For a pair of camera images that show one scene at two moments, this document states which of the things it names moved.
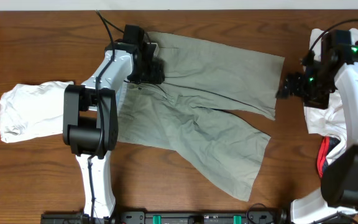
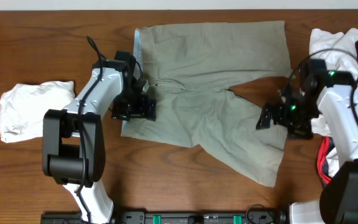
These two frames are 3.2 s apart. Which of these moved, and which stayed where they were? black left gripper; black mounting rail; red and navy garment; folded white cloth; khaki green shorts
Moved: black left gripper; khaki green shorts
Stayed: red and navy garment; black mounting rail; folded white cloth
